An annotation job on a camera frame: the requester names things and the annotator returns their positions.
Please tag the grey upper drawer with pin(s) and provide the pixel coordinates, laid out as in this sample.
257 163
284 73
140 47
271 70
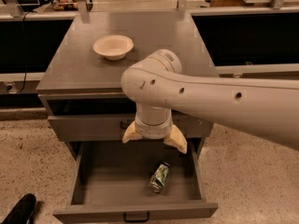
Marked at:
73 128

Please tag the black upper drawer handle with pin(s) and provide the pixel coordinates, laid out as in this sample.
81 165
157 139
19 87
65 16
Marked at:
125 124

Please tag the grey drawer cabinet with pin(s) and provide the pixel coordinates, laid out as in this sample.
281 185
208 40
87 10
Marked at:
80 82

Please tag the black middle drawer handle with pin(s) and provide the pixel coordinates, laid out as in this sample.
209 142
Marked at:
135 218

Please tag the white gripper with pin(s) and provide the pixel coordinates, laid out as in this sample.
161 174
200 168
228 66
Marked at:
153 130

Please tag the black shoe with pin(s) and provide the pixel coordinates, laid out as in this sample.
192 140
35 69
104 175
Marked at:
22 212

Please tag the grey open middle drawer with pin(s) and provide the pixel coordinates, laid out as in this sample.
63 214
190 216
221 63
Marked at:
112 178

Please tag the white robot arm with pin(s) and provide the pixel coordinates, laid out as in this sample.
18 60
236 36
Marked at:
267 108

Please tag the white paper bowl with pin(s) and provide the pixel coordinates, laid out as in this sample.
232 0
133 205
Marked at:
113 47

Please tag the black drawer handle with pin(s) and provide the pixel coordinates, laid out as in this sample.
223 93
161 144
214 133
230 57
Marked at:
135 218
125 124

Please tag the green crushed soda can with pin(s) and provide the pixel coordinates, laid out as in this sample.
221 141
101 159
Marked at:
158 179

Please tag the grey metal railing frame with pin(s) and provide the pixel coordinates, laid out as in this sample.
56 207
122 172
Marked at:
34 37

